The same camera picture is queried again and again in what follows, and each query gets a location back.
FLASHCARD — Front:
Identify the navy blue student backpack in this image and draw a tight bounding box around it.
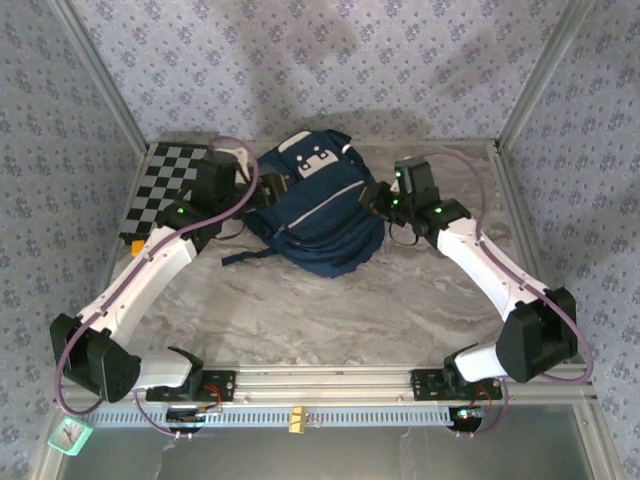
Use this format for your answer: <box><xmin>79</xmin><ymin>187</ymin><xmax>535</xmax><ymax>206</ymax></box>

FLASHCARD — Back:
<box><xmin>221</xmin><ymin>128</ymin><xmax>389</xmax><ymax>279</ymax></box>

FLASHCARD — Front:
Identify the folding chessboard box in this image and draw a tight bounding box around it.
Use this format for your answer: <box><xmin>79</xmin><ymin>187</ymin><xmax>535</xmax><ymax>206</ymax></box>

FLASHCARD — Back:
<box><xmin>118</xmin><ymin>142</ymin><xmax>216</xmax><ymax>236</ymax></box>

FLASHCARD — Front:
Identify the green alarm clock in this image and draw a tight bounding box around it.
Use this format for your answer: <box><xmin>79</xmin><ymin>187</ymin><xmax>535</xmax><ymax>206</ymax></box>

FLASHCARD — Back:
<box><xmin>47</xmin><ymin>416</ymin><xmax>95</xmax><ymax>457</ymax></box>

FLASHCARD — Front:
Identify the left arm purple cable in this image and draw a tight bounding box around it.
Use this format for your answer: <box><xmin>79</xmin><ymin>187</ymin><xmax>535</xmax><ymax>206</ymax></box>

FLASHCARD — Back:
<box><xmin>52</xmin><ymin>133</ymin><xmax>261</xmax><ymax>442</ymax></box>

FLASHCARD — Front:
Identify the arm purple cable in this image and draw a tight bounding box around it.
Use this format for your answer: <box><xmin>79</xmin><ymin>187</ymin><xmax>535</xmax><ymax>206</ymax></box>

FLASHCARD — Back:
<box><xmin>437</xmin><ymin>149</ymin><xmax>596</xmax><ymax>442</ymax></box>
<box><xmin>52</xmin><ymin>133</ymin><xmax>261</xmax><ymax>442</ymax></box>

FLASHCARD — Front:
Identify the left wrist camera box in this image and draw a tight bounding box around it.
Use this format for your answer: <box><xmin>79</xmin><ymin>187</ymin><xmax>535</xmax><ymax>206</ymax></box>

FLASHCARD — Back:
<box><xmin>230</xmin><ymin>147</ymin><xmax>256</xmax><ymax>179</ymax></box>

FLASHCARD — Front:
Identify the right gripper thin black cable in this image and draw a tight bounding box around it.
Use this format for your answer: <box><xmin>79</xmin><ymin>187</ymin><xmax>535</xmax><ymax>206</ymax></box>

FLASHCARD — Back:
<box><xmin>389</xmin><ymin>219</ymin><xmax>426</xmax><ymax>247</ymax></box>

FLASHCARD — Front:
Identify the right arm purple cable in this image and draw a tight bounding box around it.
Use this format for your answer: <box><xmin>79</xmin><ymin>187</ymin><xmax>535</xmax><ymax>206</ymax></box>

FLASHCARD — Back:
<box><xmin>437</xmin><ymin>149</ymin><xmax>596</xmax><ymax>442</ymax></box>

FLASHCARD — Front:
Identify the aluminium side rail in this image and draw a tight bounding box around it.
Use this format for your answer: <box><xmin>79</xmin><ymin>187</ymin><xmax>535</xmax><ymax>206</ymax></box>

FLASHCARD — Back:
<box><xmin>487</xmin><ymin>141</ymin><xmax>584</xmax><ymax>366</ymax></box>

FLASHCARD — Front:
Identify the aluminium frame post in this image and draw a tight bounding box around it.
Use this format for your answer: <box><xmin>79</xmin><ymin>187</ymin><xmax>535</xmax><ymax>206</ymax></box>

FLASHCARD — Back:
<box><xmin>494</xmin><ymin>0</ymin><xmax>596</xmax><ymax>154</ymax></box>
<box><xmin>49</xmin><ymin>0</ymin><xmax>151</xmax><ymax>156</ymax></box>

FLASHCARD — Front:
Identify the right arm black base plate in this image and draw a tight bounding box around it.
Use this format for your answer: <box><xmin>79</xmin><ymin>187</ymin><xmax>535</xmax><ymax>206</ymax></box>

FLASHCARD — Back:
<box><xmin>410</xmin><ymin>368</ymin><xmax>503</xmax><ymax>401</ymax></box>

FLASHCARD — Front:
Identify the aluminium mounting rail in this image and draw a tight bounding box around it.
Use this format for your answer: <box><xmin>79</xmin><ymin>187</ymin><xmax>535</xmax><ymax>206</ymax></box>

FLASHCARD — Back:
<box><xmin>54</xmin><ymin>364</ymin><xmax>599</xmax><ymax>404</ymax></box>

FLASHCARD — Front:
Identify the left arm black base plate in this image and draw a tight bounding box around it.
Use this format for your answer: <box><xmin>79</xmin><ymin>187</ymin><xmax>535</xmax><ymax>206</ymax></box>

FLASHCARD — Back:
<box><xmin>145</xmin><ymin>369</ymin><xmax>237</xmax><ymax>403</ymax></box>

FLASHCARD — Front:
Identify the grey slotted cable duct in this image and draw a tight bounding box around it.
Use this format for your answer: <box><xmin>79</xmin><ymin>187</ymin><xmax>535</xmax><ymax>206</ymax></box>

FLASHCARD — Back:
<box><xmin>74</xmin><ymin>404</ymin><xmax>481</xmax><ymax>430</ymax></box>

